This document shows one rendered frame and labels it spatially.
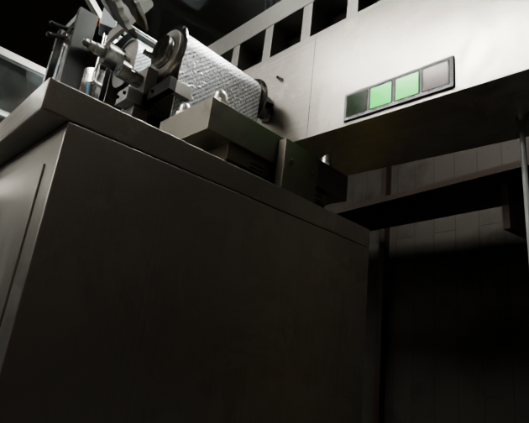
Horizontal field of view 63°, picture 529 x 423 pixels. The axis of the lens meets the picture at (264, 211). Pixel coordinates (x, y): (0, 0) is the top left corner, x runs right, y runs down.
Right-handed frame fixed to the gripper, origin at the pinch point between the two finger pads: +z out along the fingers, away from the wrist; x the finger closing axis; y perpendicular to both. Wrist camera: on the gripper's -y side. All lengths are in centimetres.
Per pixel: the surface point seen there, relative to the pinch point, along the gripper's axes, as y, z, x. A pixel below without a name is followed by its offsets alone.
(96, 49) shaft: 4.8, -3.5, 23.2
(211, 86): 5.3, 17.9, -6.9
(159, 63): 0.0, 8.2, -1.1
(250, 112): 13.3, 27.6, -6.9
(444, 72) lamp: 20, 36, -50
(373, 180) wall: 191, 131, 77
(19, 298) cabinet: -58, 26, -32
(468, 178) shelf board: 113, 105, -14
